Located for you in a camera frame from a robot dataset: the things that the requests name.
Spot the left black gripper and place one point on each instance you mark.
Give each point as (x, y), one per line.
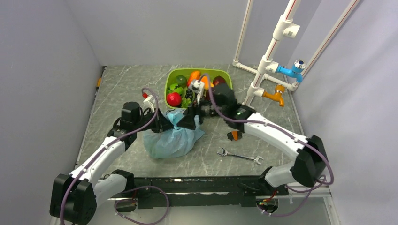
(161, 123)

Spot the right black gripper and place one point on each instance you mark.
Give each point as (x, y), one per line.
(188, 121)

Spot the blue plastic bag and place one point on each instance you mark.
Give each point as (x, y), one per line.
(172, 143)

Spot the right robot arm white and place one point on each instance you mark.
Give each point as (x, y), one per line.
(308, 155)

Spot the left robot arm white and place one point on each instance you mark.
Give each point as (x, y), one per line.
(76, 196)

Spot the green fake grapes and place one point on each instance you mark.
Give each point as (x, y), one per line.
(187, 102)

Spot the black fake grapes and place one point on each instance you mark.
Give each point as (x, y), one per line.
(189, 94)

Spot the orange fake mango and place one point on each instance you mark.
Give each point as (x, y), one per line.
(207, 83)

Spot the dark red fake apple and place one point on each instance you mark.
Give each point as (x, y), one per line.
(217, 80)

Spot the dark green round fruit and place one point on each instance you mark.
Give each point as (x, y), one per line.
(181, 80)

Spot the orange black hex key set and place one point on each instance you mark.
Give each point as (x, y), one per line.
(234, 135)

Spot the silver open-end wrench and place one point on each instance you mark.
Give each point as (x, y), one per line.
(223, 152)

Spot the green plastic fruit basket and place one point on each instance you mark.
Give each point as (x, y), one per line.
(171, 86)

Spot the orange faucet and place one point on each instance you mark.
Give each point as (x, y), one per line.
(277, 96)

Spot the blue faucet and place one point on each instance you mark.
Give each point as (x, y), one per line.
(295, 71)

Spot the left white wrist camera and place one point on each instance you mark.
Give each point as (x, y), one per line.
(149, 101)

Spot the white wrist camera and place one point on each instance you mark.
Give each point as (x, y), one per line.
(197, 87)
(149, 101)

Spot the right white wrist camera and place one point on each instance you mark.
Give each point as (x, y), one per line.
(197, 87)

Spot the white PVC pipe frame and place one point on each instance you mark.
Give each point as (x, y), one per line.
(266, 77)

